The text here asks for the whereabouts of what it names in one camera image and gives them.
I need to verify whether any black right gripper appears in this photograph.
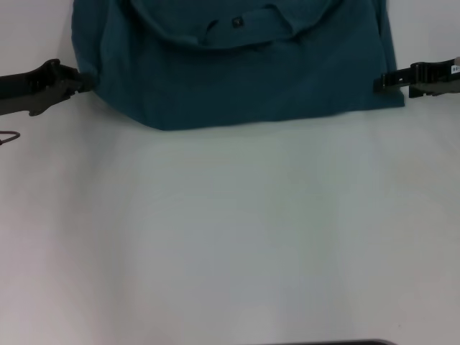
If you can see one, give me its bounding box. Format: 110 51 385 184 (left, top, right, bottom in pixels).
372 60 460 99

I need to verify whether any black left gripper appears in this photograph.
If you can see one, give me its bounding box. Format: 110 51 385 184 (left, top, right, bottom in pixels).
0 58 98 118

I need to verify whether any teal t-shirt with beige letters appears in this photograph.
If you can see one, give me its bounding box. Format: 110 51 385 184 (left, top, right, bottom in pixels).
70 0 406 132

